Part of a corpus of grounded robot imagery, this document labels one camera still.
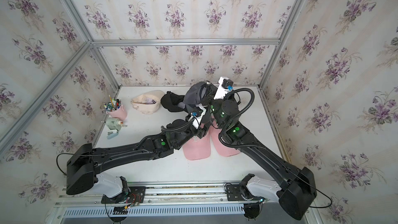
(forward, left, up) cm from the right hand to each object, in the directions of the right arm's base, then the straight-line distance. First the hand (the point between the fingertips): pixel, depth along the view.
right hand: (210, 83), depth 65 cm
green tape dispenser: (-1, +56, -32) cm, 65 cm away
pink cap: (-13, +6, -39) cm, 42 cm away
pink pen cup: (+8, +58, -31) cm, 66 cm away
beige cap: (+21, +43, -40) cm, 62 cm away
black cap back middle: (+12, +24, -28) cm, 39 cm away
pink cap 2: (-11, -9, -44) cm, 46 cm away
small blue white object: (-5, +59, -39) cm, 71 cm away
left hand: (-8, 0, -13) cm, 15 cm away
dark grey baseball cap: (+4, +5, -11) cm, 13 cm away
